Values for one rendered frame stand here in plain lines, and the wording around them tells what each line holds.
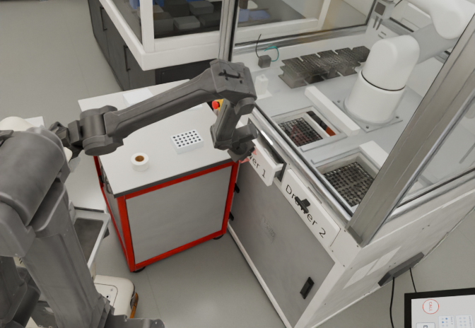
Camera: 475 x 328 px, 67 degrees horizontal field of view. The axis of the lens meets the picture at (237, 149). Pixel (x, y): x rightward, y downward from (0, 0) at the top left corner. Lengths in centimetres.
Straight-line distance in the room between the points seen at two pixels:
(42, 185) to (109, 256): 181
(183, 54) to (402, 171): 138
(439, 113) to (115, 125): 73
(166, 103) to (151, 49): 113
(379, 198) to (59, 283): 82
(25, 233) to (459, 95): 78
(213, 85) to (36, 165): 48
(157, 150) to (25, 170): 123
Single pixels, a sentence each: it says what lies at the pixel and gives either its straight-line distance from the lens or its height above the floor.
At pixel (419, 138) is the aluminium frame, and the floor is 138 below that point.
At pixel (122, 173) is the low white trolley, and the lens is 151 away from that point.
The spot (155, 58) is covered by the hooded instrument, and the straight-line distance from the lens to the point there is 197.
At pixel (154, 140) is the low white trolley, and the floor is 76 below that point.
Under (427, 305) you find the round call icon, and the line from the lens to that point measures 113.
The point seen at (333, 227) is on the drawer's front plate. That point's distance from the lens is 124.
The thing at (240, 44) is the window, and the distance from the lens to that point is 151.
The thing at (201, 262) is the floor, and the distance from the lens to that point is 213.
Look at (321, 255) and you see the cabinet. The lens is 143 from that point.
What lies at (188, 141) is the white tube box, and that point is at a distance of 157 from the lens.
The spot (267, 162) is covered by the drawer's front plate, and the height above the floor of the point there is 92.
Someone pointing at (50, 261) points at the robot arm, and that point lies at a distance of 47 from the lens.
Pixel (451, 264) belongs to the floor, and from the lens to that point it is 269.
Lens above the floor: 188
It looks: 44 degrees down
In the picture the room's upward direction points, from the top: 10 degrees clockwise
